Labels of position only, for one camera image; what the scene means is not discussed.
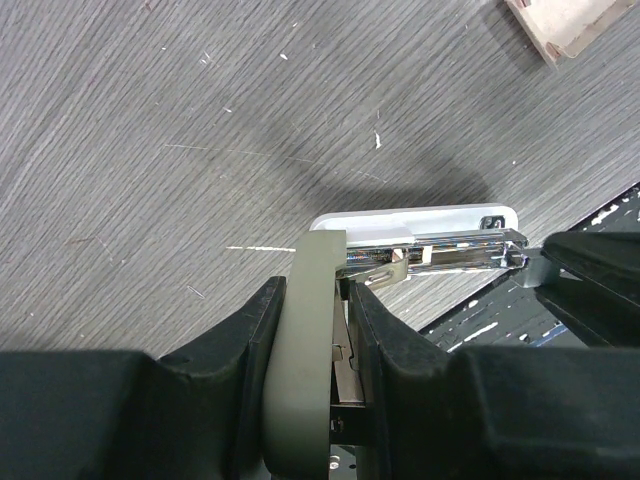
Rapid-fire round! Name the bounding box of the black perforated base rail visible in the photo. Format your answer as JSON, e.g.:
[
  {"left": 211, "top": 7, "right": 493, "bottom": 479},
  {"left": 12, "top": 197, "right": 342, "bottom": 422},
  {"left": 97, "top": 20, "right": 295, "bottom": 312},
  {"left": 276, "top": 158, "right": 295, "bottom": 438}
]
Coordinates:
[{"left": 419, "top": 184, "right": 639, "bottom": 353}]

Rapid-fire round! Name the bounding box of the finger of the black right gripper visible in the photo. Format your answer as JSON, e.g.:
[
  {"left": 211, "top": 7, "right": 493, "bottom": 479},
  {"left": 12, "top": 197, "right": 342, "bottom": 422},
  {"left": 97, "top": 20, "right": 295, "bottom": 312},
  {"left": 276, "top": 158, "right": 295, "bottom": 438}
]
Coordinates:
[{"left": 520, "top": 231, "right": 639, "bottom": 346}]

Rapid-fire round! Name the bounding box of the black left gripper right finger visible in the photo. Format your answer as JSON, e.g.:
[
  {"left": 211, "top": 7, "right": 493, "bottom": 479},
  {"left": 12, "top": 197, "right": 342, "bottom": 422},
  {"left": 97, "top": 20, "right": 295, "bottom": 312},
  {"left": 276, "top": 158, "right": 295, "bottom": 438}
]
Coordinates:
[{"left": 349, "top": 285, "right": 639, "bottom": 479}]

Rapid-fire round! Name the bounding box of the red white staple box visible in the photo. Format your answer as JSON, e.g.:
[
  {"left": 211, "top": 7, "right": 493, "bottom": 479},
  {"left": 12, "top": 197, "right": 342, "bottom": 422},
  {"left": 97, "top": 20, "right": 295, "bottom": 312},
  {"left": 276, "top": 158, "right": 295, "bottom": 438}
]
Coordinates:
[{"left": 505, "top": 0, "right": 636, "bottom": 68}]

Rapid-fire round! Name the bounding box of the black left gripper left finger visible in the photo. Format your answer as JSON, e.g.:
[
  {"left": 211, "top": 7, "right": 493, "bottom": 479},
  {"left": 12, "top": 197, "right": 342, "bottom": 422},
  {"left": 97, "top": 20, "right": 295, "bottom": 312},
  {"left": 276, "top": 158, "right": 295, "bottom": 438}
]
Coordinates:
[{"left": 1, "top": 277, "right": 286, "bottom": 479}]

